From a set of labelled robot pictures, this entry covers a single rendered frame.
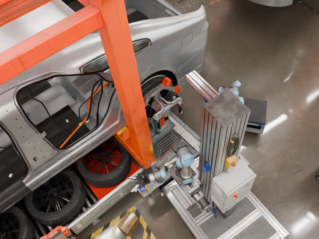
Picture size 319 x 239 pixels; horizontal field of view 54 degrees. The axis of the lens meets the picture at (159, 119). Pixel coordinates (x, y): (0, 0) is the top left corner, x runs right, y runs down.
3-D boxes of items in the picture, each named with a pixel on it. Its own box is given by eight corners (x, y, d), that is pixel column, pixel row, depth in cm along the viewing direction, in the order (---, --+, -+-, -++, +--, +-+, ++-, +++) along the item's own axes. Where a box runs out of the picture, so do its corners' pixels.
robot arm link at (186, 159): (189, 170, 324) (188, 143, 279) (194, 183, 316) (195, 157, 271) (178, 174, 323) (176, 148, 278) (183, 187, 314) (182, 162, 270)
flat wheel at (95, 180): (103, 134, 435) (98, 125, 416) (142, 156, 411) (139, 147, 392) (70, 172, 406) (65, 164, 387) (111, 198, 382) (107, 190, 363)
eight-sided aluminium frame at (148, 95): (173, 104, 417) (170, 76, 373) (176, 106, 414) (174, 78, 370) (140, 127, 400) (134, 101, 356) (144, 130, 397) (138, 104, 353)
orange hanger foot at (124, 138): (123, 127, 409) (117, 112, 381) (147, 153, 384) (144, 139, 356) (112, 134, 404) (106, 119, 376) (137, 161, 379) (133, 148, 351)
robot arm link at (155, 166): (177, 134, 283) (147, 165, 308) (182, 144, 277) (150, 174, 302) (186, 136, 290) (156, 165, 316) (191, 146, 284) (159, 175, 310)
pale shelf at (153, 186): (163, 165, 385) (163, 164, 382) (172, 175, 377) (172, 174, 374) (135, 188, 371) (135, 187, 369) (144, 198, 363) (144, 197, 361)
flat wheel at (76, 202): (65, 236, 360) (58, 231, 341) (22, 212, 381) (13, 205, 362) (96, 187, 392) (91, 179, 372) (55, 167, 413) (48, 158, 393)
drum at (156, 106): (160, 103, 395) (159, 96, 383) (171, 113, 385) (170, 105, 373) (151, 109, 390) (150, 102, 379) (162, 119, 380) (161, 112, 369)
